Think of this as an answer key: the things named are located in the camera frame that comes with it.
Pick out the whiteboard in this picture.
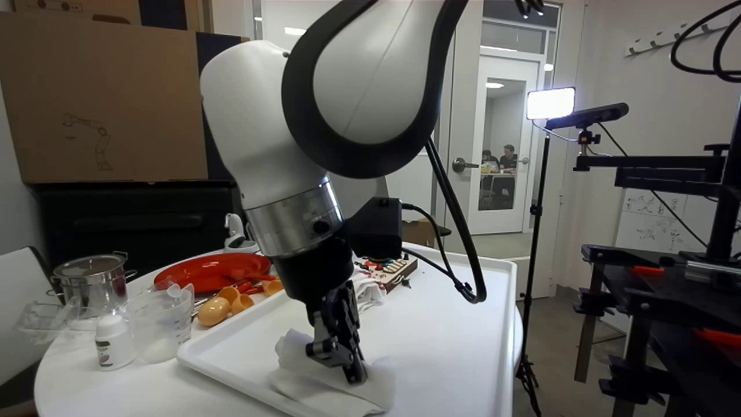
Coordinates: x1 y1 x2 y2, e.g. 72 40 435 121
615 187 715 253

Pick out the yellow toy lemon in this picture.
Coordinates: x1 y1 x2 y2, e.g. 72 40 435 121
195 294 234 329

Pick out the white plastic tray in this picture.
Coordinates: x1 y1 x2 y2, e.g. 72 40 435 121
174 241 520 417

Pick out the small white bottle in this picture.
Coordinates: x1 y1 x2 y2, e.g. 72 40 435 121
92 311 135 370

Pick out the white towel with red stripes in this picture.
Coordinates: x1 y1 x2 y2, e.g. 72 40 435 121
265 326 399 417

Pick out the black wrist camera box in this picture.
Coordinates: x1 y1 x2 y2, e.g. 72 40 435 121
343 195 405 262

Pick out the black bar camera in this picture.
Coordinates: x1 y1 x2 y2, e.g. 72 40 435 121
545 100 633 133

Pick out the orange toy croissant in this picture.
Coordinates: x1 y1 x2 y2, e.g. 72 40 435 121
216 282 258 315

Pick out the brown box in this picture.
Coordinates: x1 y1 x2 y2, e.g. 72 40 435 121
401 219 441 251

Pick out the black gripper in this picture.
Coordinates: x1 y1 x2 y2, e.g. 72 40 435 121
270 234 370 388

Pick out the white door with window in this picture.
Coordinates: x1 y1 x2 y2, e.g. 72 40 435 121
464 54 542 238

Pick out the black workbench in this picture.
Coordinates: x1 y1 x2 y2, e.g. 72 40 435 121
574 241 741 417

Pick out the black cabinet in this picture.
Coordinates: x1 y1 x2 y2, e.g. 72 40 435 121
32 182 251 277

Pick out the black camera rig arm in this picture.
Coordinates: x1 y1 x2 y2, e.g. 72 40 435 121
573 106 741 264

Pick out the black light stand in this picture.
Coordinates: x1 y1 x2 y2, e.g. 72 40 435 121
515 124 553 417

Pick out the large cardboard box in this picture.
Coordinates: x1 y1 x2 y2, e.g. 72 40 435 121
0 9 251 185

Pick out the bright light panel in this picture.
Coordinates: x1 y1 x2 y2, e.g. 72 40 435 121
525 87 578 124

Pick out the wall hook rail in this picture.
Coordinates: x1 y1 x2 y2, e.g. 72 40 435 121
625 21 731 59

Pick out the clear plastic container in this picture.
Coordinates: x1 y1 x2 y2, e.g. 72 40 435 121
126 281 197 367

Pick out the red bowl with food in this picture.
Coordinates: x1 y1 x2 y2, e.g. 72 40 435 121
151 251 276 296

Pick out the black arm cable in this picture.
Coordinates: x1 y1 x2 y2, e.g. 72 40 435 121
401 136 490 307

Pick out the black hanging cable loop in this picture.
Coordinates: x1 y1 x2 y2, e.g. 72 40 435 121
670 0 741 87

